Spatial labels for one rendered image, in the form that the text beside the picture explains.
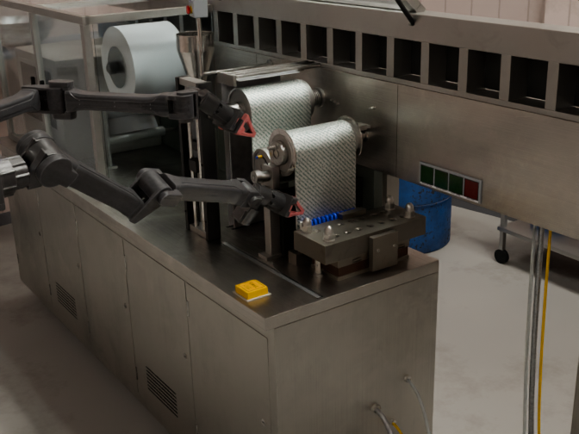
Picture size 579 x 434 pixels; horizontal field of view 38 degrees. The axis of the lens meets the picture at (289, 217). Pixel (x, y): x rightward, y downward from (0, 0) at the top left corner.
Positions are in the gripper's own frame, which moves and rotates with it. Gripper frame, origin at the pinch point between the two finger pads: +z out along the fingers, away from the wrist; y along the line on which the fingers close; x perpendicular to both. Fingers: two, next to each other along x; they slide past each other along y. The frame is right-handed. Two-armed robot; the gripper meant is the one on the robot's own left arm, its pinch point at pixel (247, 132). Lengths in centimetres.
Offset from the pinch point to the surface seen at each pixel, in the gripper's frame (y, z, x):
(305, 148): 6.7, 16.6, 5.4
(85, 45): -95, -18, 6
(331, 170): 7.0, 29.6, 5.0
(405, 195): -132, 205, 48
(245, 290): 18.1, 15.2, -40.6
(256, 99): -18.3, 8.7, 13.4
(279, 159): 2.4, 13.6, -1.3
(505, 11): -147, 215, 181
